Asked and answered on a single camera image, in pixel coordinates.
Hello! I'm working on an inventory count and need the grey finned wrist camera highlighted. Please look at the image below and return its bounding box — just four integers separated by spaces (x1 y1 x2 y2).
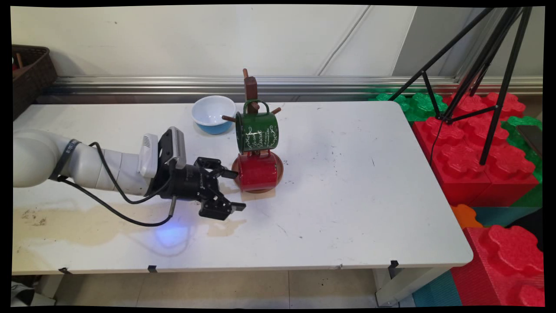
166 126 188 171

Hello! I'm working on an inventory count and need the thin black tripod cable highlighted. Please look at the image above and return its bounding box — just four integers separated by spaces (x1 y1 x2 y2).
429 118 444 166

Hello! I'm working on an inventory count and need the orange foam piece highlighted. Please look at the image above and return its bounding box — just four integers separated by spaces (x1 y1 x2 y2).
450 204 484 230

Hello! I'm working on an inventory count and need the white table leg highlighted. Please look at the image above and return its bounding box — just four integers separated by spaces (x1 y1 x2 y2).
372 265 453 307
36 274 66 300

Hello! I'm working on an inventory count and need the red enamel mug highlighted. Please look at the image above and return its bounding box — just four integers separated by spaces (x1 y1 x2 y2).
232 150 279 193

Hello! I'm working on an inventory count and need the green enamel mug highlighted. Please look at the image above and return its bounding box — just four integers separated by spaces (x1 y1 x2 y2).
235 100 280 154

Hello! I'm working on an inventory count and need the brown wicker basket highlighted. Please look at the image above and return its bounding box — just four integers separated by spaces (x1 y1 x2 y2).
12 44 58 118

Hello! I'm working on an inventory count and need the aluminium wall rail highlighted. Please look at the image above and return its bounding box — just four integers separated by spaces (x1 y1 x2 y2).
35 76 543 105

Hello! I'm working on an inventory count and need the wooden mug tree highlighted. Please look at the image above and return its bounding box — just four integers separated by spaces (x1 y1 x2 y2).
222 68 285 195

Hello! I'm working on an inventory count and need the black cable with silver plug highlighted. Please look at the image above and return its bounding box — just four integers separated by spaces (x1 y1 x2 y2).
56 175 179 228

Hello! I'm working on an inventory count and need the white wall cable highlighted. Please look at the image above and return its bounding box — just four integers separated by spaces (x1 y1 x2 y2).
316 6 372 77

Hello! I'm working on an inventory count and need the green foam block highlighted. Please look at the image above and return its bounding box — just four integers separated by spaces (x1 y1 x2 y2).
368 89 449 123
501 115 543 207

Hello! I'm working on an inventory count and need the large red foam block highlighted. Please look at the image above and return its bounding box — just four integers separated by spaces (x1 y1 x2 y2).
450 224 545 307
411 92 539 207

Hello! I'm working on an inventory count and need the white and blue bowl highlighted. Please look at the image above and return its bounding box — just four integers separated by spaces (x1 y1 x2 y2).
192 95 237 135

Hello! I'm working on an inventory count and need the black tripod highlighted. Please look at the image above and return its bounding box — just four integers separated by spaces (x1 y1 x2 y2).
387 7 533 166

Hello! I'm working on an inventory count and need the black arm strap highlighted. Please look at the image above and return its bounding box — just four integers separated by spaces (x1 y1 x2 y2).
49 139 82 181

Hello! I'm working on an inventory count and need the black camera cable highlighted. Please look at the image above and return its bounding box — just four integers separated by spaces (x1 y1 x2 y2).
89 142 178 205

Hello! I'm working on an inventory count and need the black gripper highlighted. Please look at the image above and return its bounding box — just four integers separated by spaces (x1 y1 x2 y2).
159 156 247 221

